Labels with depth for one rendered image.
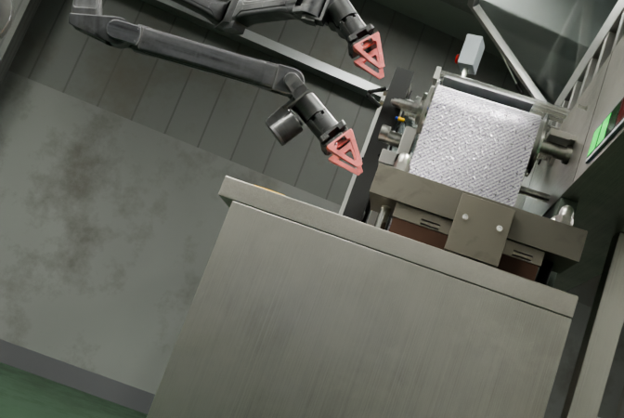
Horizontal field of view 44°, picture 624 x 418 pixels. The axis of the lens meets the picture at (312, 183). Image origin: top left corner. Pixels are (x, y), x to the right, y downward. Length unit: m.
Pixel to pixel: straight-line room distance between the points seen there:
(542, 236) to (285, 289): 0.48
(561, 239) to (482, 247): 0.15
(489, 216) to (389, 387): 0.36
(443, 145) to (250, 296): 0.57
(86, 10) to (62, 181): 3.25
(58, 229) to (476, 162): 3.53
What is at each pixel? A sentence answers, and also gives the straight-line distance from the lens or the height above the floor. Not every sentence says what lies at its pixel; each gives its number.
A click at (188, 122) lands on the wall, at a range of 4.99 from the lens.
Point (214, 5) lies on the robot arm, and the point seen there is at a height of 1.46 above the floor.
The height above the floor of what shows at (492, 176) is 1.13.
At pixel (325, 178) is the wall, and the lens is 5.04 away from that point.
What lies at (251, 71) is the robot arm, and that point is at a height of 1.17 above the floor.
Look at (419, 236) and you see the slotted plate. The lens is 1.47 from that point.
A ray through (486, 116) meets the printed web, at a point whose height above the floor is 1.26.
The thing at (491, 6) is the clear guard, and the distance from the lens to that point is 2.77.
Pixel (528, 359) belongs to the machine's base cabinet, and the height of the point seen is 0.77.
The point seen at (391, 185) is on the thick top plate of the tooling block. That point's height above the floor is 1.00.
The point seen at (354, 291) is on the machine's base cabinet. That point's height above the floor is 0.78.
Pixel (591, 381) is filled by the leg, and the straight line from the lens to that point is 1.82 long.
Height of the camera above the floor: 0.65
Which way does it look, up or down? 12 degrees up
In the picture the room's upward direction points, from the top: 21 degrees clockwise
